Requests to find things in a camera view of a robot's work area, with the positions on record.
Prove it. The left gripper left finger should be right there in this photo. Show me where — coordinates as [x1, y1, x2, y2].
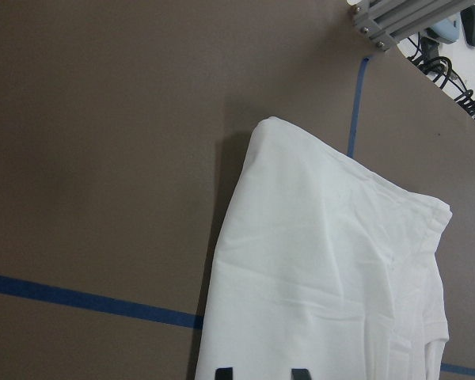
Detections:
[215, 367, 234, 380]

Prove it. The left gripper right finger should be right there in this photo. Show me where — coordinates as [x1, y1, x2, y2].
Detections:
[291, 368, 310, 380]

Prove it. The white long-sleeve printed shirt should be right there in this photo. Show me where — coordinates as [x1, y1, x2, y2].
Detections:
[196, 117, 452, 379]

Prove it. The black cable on desk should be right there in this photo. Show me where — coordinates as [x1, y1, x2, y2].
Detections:
[407, 31, 475, 127]

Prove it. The aluminium frame post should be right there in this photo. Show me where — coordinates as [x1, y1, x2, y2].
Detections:
[350, 0, 475, 51]

